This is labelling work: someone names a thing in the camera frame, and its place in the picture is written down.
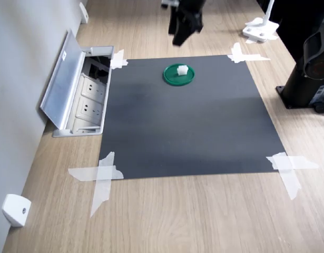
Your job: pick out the white tape strip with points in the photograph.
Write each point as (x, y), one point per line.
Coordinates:
(101, 195)
(256, 57)
(82, 174)
(301, 163)
(236, 51)
(292, 184)

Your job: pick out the white camera stand bracket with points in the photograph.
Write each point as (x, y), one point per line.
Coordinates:
(259, 31)

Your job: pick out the white plastic terminal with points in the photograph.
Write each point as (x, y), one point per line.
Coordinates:
(182, 70)

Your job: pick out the grey camera box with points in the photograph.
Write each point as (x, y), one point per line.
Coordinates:
(169, 3)

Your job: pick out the dark grey mat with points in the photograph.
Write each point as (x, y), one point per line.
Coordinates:
(182, 126)

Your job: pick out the small white partition bracket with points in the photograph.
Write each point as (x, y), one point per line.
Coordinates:
(15, 209)
(83, 11)

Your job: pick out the round green lid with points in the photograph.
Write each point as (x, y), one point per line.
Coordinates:
(172, 77)

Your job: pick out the white tape patch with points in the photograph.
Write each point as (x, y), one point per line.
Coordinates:
(118, 63)

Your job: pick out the grey partition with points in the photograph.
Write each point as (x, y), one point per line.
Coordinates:
(19, 79)

